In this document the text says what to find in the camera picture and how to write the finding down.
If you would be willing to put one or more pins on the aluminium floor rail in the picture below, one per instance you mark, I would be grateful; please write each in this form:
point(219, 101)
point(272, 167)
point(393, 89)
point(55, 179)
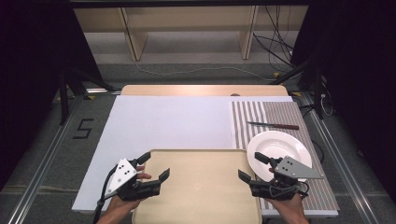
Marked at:
point(339, 155)
point(46, 155)

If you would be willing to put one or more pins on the light wooden table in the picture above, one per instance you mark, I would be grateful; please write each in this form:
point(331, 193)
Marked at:
point(186, 90)

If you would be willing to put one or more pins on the person's left hand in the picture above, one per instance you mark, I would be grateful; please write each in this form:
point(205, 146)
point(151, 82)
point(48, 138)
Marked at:
point(120, 206)

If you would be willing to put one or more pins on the wooden cutting board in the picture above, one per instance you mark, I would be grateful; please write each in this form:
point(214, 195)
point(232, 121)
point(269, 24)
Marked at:
point(199, 186)

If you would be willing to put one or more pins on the light wooden shelf unit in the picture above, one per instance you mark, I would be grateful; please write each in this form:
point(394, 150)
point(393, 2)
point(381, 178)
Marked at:
point(137, 37)

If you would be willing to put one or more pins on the white round plate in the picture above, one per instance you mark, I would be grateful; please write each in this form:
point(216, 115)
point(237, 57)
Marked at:
point(277, 146)

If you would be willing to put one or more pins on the striped grey white placemat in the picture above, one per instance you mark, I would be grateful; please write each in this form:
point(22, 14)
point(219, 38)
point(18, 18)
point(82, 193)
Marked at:
point(289, 113)

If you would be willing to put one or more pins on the black metal stand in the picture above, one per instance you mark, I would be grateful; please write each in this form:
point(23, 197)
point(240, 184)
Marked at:
point(316, 87)
point(67, 93)

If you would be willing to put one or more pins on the dark curtain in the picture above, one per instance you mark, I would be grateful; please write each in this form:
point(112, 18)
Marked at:
point(361, 77)
point(28, 77)

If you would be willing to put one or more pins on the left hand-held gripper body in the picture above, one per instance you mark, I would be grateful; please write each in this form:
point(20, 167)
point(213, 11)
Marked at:
point(123, 175)

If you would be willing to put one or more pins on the white table cover sheet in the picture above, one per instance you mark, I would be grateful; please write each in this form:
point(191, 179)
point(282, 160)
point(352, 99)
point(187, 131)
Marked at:
point(174, 124)

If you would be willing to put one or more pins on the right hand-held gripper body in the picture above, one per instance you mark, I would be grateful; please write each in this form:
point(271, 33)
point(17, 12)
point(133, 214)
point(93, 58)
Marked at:
point(295, 170)

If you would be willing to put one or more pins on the person's right hand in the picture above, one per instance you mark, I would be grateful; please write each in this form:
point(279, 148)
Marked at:
point(291, 206)

